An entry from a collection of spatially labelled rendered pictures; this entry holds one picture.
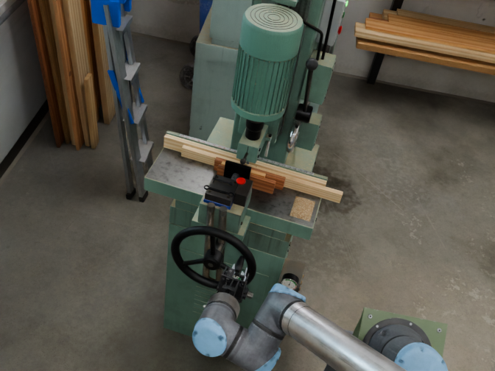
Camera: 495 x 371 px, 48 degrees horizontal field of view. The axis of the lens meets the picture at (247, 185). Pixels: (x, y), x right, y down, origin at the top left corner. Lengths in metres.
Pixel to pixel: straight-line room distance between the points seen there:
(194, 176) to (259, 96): 0.43
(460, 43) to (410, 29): 0.32
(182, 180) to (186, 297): 0.61
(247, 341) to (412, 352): 0.47
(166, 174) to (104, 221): 1.11
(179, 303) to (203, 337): 0.99
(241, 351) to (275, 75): 0.77
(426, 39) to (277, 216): 2.22
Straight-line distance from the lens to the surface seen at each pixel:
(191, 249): 2.10
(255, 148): 1.83
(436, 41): 3.83
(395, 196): 3.47
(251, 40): 1.59
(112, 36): 2.53
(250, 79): 1.64
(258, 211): 1.85
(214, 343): 1.41
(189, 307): 2.39
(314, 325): 1.33
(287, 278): 1.96
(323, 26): 1.91
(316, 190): 1.93
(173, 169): 1.96
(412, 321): 1.90
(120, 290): 2.72
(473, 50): 3.90
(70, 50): 3.08
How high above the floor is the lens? 2.23
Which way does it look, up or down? 43 degrees down
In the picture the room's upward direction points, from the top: 11 degrees clockwise
